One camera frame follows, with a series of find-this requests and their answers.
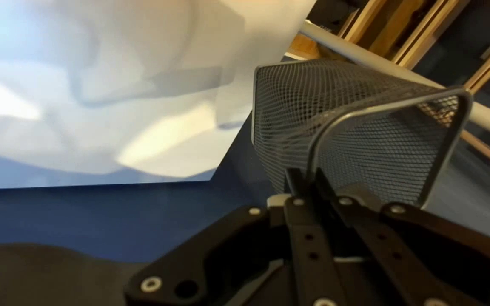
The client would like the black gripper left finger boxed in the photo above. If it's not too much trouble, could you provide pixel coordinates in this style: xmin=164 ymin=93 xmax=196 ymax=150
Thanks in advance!
xmin=125 ymin=167 xmax=337 ymax=306

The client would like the wooden slat frame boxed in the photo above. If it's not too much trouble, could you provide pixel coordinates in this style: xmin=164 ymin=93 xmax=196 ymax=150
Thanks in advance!
xmin=285 ymin=0 xmax=490 ymax=176

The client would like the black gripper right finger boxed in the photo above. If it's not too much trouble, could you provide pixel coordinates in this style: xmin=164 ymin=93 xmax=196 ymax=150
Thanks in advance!
xmin=312 ymin=167 xmax=490 ymax=306

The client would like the black mesh organiser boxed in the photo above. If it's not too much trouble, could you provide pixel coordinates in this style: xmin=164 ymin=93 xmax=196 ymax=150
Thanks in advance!
xmin=252 ymin=57 xmax=475 ymax=208

